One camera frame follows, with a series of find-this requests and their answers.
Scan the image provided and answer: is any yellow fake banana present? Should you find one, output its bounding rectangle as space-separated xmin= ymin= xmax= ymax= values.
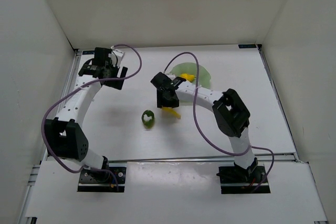
xmin=161 ymin=107 xmax=181 ymax=120

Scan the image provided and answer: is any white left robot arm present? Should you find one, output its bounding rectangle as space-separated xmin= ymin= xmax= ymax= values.
xmin=44 ymin=47 xmax=128 ymax=169

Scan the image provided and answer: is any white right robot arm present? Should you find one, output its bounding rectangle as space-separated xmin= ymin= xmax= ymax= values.
xmin=151 ymin=72 xmax=258 ymax=173

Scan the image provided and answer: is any yellow fake fruit in bowl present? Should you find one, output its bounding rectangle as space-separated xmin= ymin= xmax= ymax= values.
xmin=180 ymin=73 xmax=195 ymax=82

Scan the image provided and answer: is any green fake pepper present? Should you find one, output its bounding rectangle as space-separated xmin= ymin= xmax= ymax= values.
xmin=141 ymin=110 xmax=155 ymax=129

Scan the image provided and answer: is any green translucent fruit bowl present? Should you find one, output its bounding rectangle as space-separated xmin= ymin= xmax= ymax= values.
xmin=170 ymin=62 xmax=211 ymax=89

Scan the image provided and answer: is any white front board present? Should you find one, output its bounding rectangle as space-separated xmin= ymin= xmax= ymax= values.
xmin=26 ymin=161 xmax=327 ymax=223

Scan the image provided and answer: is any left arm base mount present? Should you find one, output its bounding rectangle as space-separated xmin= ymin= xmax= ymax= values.
xmin=77 ymin=164 xmax=127 ymax=193

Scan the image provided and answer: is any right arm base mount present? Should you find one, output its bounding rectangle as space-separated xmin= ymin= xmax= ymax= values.
xmin=216 ymin=165 xmax=271 ymax=195

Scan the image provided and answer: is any aluminium table edge rail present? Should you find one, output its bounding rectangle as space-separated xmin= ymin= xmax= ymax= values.
xmin=257 ymin=44 xmax=301 ymax=163

